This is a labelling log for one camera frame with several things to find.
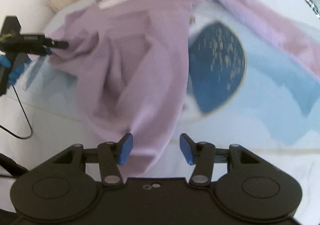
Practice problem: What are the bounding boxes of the black cable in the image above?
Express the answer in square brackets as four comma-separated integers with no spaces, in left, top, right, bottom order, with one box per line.
[0,85,33,140]

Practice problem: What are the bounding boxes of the blue patterned storage bag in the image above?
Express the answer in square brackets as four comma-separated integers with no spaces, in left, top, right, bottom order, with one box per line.
[188,21,247,114]

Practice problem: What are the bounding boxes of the blue gloved hand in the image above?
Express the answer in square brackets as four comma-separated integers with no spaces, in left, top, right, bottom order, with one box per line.
[1,55,31,86]

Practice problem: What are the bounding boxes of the mauve long-sleeve shirt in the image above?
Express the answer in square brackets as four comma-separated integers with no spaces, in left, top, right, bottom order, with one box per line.
[49,0,319,177]

